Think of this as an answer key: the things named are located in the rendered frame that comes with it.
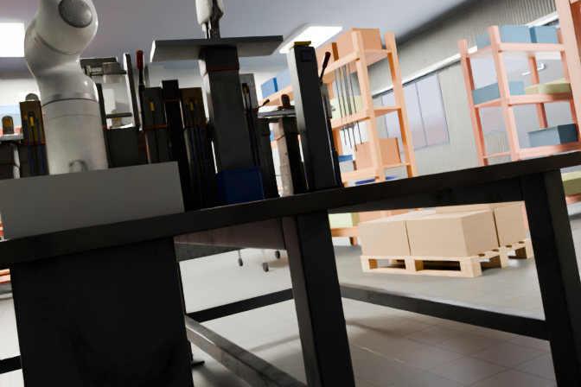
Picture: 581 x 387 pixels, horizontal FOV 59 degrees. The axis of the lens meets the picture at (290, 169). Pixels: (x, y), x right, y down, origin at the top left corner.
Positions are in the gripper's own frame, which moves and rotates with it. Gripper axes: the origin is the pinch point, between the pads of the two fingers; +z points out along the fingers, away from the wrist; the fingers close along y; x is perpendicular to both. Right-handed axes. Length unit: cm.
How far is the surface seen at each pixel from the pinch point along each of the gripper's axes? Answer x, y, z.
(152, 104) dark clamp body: 17.0, 12.1, 16.1
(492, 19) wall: -661, 410, -186
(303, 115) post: -22.8, -5.2, 25.3
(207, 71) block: 4.1, -1.7, 10.2
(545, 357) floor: -102, -13, 119
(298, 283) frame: 4, -37, 67
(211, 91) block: 3.8, -2.0, 16.3
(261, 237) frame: 4, -20, 58
